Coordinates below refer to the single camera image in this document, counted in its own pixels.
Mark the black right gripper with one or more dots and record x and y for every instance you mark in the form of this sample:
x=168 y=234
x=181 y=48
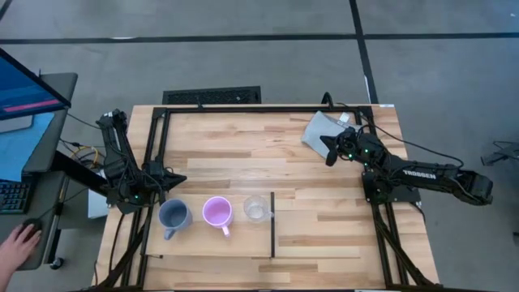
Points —
x=361 y=148

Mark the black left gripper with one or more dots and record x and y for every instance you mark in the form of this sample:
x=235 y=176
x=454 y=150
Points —
x=154 y=176

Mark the grey mug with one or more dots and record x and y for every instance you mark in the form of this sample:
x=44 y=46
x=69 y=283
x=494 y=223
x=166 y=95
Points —
x=175 y=215

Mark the pink mug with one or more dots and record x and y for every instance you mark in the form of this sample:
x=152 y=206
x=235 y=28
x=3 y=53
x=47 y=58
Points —
x=217 y=211

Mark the clear glass cup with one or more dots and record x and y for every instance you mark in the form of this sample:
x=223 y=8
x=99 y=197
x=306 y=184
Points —
x=255 y=207

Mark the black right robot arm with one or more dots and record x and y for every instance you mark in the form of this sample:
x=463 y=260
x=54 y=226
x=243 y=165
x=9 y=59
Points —
x=430 y=176

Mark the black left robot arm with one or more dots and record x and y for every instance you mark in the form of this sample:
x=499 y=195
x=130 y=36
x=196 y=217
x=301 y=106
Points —
x=117 y=166

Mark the wooden shelf with black legs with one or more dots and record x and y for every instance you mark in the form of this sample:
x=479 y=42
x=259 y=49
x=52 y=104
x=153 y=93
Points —
x=194 y=243

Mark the grey folded cloth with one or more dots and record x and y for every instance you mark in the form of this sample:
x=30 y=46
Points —
x=320 y=130

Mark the white box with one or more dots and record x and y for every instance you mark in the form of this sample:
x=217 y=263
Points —
x=96 y=207

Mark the black floor vent grille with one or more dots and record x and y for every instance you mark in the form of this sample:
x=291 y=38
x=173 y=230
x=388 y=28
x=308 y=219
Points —
x=211 y=95

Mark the black caster wheel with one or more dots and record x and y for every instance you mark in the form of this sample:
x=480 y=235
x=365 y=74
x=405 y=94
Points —
x=57 y=263

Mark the black computer mouse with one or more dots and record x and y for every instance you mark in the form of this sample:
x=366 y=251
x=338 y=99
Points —
x=34 y=224

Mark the grey desk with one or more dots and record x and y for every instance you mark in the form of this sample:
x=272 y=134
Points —
x=58 y=87

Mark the black floor stand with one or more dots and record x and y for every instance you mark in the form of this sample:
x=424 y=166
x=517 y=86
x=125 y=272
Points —
x=500 y=154

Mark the person's hand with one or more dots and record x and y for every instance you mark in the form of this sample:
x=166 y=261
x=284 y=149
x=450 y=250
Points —
x=18 y=247

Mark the computer monitor blue screen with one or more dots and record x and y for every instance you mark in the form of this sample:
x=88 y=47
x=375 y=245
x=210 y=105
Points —
x=24 y=89

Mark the black aluminium table frame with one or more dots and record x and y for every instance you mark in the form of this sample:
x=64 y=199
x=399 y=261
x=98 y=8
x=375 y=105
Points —
x=263 y=109

